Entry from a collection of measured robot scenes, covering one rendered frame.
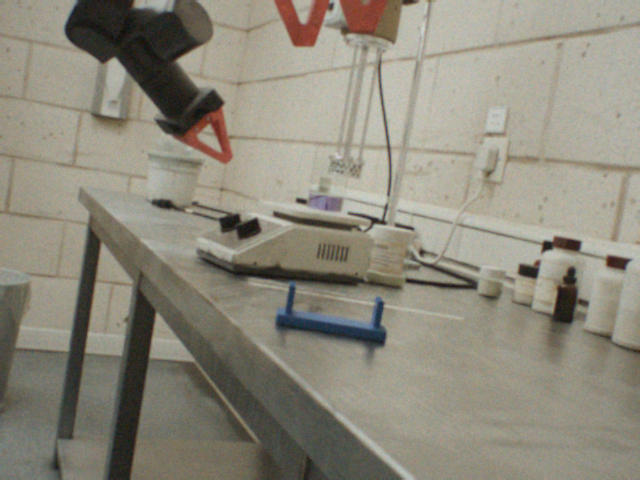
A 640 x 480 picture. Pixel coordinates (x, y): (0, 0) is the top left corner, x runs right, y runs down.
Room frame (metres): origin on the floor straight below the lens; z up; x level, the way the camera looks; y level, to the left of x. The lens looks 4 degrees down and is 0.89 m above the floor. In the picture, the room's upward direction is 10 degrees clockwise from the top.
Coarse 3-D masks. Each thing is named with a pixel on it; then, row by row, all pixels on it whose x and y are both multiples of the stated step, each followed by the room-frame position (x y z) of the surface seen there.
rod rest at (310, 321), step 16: (288, 288) 0.73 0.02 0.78; (288, 304) 0.72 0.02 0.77; (288, 320) 0.72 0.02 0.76; (304, 320) 0.72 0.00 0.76; (320, 320) 0.72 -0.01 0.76; (336, 320) 0.74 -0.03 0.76; (352, 320) 0.75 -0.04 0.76; (352, 336) 0.72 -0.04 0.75; (368, 336) 0.72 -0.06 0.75; (384, 336) 0.72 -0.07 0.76
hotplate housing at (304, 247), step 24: (264, 216) 1.10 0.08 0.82; (288, 216) 1.09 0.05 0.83; (264, 240) 1.01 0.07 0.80; (288, 240) 1.03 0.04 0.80; (312, 240) 1.04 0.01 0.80; (336, 240) 1.06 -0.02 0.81; (360, 240) 1.08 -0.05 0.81; (240, 264) 1.00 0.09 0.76; (264, 264) 1.01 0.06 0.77; (288, 264) 1.03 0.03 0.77; (312, 264) 1.05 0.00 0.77; (336, 264) 1.07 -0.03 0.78; (360, 264) 1.08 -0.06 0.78
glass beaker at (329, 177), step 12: (324, 156) 1.13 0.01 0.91; (312, 168) 1.10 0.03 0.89; (324, 168) 1.08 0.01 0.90; (336, 168) 1.08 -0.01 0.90; (348, 168) 1.09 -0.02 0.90; (312, 180) 1.09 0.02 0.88; (324, 180) 1.08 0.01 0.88; (336, 180) 1.08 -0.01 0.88; (312, 192) 1.09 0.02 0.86; (324, 192) 1.08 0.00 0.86; (336, 192) 1.08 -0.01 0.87; (312, 204) 1.09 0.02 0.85; (324, 204) 1.08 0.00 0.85; (336, 204) 1.08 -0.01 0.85
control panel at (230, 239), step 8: (248, 216) 1.12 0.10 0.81; (264, 224) 1.06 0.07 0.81; (272, 224) 1.05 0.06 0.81; (208, 232) 1.10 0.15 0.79; (216, 232) 1.09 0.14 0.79; (224, 232) 1.08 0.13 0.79; (232, 232) 1.07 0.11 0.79; (264, 232) 1.03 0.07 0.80; (216, 240) 1.05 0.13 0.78; (224, 240) 1.04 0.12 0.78; (232, 240) 1.03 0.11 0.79; (240, 240) 1.02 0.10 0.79; (248, 240) 1.01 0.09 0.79; (232, 248) 1.00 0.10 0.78
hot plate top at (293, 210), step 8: (264, 200) 1.14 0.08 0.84; (272, 208) 1.09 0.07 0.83; (280, 208) 1.07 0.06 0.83; (288, 208) 1.05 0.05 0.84; (296, 208) 1.06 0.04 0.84; (304, 208) 1.10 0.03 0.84; (296, 216) 1.04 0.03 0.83; (304, 216) 1.04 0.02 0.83; (312, 216) 1.05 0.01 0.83; (320, 216) 1.05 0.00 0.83; (328, 216) 1.06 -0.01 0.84; (336, 216) 1.07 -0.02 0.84; (344, 216) 1.08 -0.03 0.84; (352, 216) 1.13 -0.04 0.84; (352, 224) 1.08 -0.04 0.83; (360, 224) 1.08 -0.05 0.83; (368, 224) 1.09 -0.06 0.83
